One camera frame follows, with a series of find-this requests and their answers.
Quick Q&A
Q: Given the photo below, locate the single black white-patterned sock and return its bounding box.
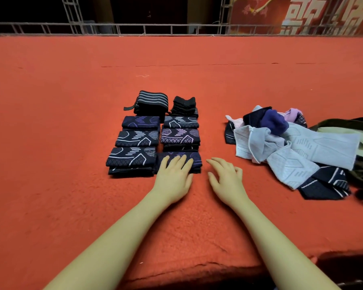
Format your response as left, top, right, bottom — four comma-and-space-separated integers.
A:
115, 129, 161, 148
106, 147, 158, 168
163, 143, 200, 153

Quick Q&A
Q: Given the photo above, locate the dark brown door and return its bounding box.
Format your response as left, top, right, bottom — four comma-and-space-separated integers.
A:
112, 0, 188, 25

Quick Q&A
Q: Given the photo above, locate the person's right forearm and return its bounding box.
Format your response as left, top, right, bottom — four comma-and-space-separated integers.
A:
230, 196, 340, 290

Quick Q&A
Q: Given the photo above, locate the single black grey-striped sock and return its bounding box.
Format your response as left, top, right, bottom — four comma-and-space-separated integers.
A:
163, 116, 200, 129

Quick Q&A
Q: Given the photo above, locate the single black purple-lined sock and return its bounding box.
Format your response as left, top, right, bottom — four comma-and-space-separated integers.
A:
108, 166, 155, 178
161, 128, 201, 145

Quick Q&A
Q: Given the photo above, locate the single black white-lined sock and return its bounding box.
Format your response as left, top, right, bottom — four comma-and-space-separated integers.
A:
298, 165, 352, 201

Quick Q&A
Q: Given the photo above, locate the person's right hand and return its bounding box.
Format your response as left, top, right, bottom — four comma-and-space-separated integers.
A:
206, 157, 250, 210

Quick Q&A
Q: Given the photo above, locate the person's left forearm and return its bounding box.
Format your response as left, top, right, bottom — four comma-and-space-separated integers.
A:
45, 193, 170, 290

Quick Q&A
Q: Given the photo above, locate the person's left hand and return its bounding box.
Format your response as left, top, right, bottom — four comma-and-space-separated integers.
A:
151, 154, 194, 206

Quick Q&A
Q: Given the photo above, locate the grey metal truss tower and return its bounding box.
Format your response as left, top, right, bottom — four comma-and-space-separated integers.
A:
219, 0, 232, 35
62, 0, 86, 34

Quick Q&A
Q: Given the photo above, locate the red banner with white print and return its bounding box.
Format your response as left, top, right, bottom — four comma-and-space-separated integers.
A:
230, 0, 363, 35

